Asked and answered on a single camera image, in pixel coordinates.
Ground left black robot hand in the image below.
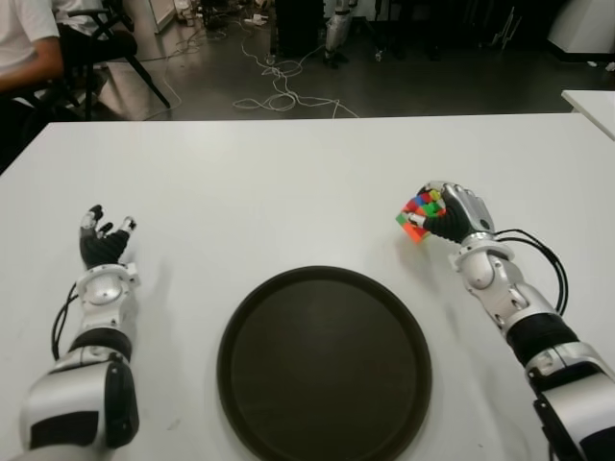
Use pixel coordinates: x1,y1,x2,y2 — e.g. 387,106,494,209
79,204,137,270

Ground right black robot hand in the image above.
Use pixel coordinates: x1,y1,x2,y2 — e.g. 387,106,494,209
406,180,496,246

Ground multicoloured Rubik's cube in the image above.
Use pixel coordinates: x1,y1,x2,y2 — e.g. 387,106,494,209
395,188,448,246

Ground dark round plate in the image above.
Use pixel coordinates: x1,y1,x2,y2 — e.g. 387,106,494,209
215,265,432,461

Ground white side table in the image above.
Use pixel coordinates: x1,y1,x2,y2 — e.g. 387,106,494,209
560,89,615,140

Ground black chair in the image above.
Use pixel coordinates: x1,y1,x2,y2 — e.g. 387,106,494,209
57,7,173,121

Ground person in white shirt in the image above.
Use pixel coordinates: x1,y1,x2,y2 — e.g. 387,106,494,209
0,0,66,105

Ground white cabinet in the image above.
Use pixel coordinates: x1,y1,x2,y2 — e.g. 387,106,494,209
546,0,615,63

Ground silver standing robot leg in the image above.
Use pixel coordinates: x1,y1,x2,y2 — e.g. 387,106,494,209
322,0,355,68

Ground white panel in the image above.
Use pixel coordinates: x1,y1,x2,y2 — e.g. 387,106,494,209
147,0,180,34

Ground black cabinet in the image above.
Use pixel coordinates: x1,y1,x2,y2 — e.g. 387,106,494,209
271,0,328,59

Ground white floor cable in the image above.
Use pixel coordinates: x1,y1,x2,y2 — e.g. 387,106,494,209
158,18,359,119

